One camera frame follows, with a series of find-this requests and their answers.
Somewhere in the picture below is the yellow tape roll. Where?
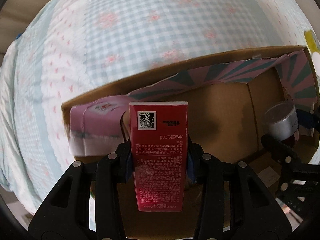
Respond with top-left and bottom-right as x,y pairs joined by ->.
304,29 -> 319,55

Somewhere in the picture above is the small dark jar silver lid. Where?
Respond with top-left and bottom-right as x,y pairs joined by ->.
262,101 -> 298,141

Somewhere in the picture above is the open cardboard box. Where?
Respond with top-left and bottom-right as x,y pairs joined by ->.
61,45 -> 320,240

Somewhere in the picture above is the blue checkered bed sheet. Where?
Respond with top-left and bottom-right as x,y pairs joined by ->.
1,0 -> 312,213

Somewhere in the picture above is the red carton box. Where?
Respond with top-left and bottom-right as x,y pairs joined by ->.
129,102 -> 188,212

